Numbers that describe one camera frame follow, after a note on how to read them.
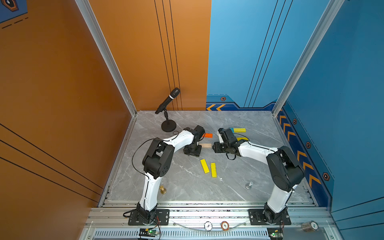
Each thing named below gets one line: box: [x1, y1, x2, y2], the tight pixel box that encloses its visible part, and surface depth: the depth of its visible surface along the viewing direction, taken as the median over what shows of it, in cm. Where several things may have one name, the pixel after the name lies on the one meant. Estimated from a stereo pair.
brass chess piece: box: [159, 185, 167, 194], surface depth 82 cm
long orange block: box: [205, 133, 214, 138], surface depth 107 cm
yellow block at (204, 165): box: [200, 158, 210, 174], surface depth 92 cm
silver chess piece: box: [245, 181, 254, 190], surface depth 82 cm
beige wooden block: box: [199, 143, 212, 148], surface depth 101 cm
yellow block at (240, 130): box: [234, 128, 247, 133], surface depth 111 cm
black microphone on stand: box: [155, 87, 181, 132], surface depth 98 cm
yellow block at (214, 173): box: [210, 162, 218, 178], surface depth 90 cm
